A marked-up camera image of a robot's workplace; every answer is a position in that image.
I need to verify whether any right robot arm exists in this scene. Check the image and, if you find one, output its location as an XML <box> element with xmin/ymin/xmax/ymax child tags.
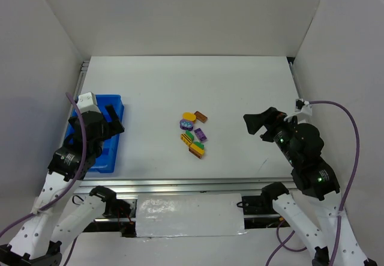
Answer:
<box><xmin>243</xmin><ymin>99</ymin><xmax>377</xmax><ymax>265</ymax></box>

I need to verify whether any green lego plate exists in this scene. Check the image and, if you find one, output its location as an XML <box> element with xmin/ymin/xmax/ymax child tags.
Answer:
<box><xmin>185</xmin><ymin>130</ymin><xmax>194</xmax><ymax>141</ymax></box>

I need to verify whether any blue compartment bin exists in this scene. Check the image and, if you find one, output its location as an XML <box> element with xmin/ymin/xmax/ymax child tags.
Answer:
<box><xmin>55</xmin><ymin>92</ymin><xmax>124</xmax><ymax>174</ymax></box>

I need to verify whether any green rounded lego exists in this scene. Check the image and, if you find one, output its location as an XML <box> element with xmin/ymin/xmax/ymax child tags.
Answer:
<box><xmin>193</xmin><ymin>141</ymin><xmax>205</xmax><ymax>150</ymax></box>

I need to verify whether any yellow oval lego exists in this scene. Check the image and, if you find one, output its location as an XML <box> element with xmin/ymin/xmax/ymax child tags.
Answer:
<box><xmin>182</xmin><ymin>112</ymin><xmax>197</xmax><ymax>123</ymax></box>

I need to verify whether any purple oval lego with print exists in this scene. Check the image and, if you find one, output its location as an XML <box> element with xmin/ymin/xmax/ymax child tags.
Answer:
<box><xmin>179</xmin><ymin>119</ymin><xmax>194</xmax><ymax>131</ymax></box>

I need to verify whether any brown lego plate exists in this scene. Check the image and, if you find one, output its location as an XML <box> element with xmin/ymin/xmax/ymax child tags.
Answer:
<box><xmin>188</xmin><ymin>147</ymin><xmax>203</xmax><ymax>159</ymax></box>
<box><xmin>194</xmin><ymin>111</ymin><xmax>208</xmax><ymax>123</ymax></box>

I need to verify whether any yellow striped lego brick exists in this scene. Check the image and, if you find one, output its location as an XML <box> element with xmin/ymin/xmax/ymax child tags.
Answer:
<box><xmin>180</xmin><ymin>133</ymin><xmax>193</xmax><ymax>146</ymax></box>

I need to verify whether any purple printed lego brick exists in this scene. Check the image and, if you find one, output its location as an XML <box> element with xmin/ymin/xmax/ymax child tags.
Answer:
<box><xmin>194</xmin><ymin>128</ymin><xmax>207</xmax><ymax>143</ymax></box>

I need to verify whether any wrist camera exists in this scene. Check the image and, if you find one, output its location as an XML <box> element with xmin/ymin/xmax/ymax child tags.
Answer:
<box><xmin>75</xmin><ymin>92</ymin><xmax>101</xmax><ymax>115</ymax></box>
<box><xmin>284</xmin><ymin>98</ymin><xmax>313</xmax><ymax>122</ymax></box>

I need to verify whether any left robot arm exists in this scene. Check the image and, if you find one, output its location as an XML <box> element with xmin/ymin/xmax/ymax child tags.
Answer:
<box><xmin>1</xmin><ymin>103</ymin><xmax>124</xmax><ymax>265</ymax></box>

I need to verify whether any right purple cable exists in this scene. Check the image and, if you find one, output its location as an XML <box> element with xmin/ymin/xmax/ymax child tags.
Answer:
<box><xmin>265</xmin><ymin>100</ymin><xmax>360</xmax><ymax>266</ymax></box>

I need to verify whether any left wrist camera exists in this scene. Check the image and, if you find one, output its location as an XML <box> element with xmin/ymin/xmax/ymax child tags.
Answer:
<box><xmin>75</xmin><ymin>92</ymin><xmax>101</xmax><ymax>115</ymax></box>

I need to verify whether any aluminium frame rail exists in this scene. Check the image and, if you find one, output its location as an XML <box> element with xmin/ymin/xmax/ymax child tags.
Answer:
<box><xmin>75</xmin><ymin>178</ymin><xmax>296</xmax><ymax>195</ymax></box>

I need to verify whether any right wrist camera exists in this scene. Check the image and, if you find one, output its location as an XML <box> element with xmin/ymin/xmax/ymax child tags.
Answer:
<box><xmin>284</xmin><ymin>98</ymin><xmax>313</xmax><ymax>122</ymax></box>

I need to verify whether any white foil panel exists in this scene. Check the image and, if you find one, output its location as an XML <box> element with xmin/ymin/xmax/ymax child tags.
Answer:
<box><xmin>136</xmin><ymin>193</ymin><xmax>246</xmax><ymax>238</ymax></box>

